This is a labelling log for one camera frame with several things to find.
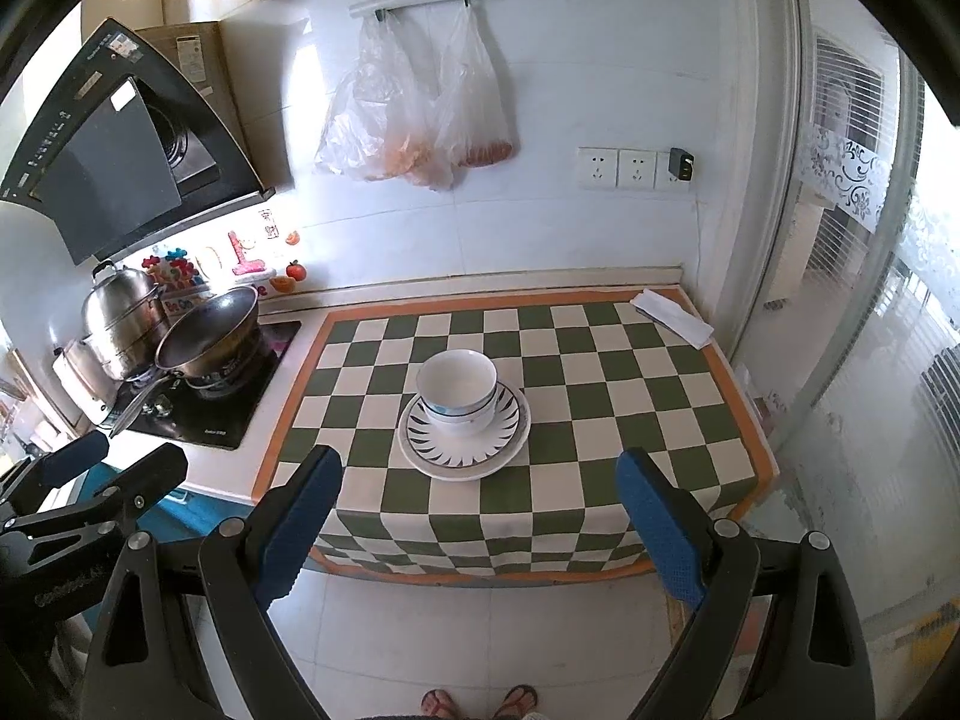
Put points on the glass sliding door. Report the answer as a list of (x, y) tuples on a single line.
[(847, 390)]

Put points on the white pot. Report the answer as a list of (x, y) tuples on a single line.
[(75, 382)]

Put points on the black range hood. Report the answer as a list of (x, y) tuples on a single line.
[(112, 165)]

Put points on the large plain white plate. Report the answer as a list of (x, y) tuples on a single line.
[(465, 472)]

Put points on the teal base cabinet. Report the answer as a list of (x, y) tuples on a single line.
[(202, 514)]

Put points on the person's right foot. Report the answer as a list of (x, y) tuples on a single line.
[(517, 701)]

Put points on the white plate with striped rim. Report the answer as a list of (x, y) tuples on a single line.
[(450, 444)]

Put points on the person's left foot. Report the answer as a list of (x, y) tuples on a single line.
[(439, 705)]

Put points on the orange slice ornament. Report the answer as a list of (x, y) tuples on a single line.
[(283, 285)]

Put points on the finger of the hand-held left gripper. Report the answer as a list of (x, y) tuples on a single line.
[(154, 472), (75, 454)]

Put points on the white wall outlet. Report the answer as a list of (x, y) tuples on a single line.
[(663, 176), (597, 167), (637, 169)]

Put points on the black gas stove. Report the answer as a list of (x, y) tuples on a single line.
[(217, 420)]

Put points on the steel wok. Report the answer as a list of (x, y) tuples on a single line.
[(210, 330)]

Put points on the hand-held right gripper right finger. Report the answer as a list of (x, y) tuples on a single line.
[(660, 525)]

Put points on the person's foot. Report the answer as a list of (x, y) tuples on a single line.
[(439, 705), (517, 701)]

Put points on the clear plastic bag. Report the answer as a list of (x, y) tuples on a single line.
[(367, 112), (476, 97)]

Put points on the steel steamer pot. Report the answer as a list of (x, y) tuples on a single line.
[(120, 315)]

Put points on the folded white paper towel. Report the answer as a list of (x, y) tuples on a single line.
[(675, 319)]

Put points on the white bowl with blue pattern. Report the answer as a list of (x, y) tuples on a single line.
[(456, 405)]

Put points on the red tomato ornament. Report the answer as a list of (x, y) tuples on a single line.
[(295, 271)]

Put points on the green white checkered tablecloth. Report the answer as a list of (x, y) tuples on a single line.
[(600, 405)]

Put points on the black plug charger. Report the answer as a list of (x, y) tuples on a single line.
[(682, 163)]

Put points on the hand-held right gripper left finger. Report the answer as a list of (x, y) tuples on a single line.
[(300, 525)]

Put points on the pink wall decoration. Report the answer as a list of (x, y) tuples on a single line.
[(244, 259)]

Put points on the colourful toy decoration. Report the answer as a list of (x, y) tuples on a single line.
[(171, 270)]

